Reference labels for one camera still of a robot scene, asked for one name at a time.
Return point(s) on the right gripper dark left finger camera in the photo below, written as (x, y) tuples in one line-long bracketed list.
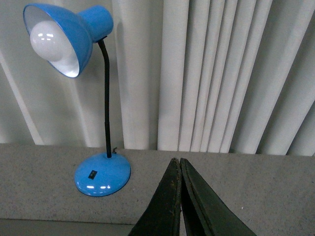
[(162, 216)]

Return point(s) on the white curtain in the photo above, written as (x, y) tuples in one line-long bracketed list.
[(186, 75)]

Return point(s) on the right gripper dark right finger camera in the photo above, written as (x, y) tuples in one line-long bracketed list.
[(205, 214)]

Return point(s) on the blue desk lamp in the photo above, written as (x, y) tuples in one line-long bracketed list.
[(65, 40)]

